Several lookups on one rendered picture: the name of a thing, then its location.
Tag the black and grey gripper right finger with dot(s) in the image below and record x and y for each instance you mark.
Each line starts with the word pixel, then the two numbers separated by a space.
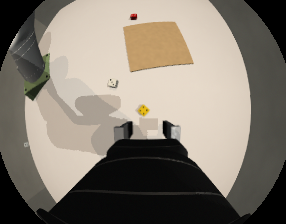
pixel 171 131

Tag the tan flat mat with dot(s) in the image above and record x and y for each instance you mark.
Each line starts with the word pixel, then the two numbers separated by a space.
pixel 155 44

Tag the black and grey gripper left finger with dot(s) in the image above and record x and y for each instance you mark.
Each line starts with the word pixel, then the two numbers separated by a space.
pixel 124 131

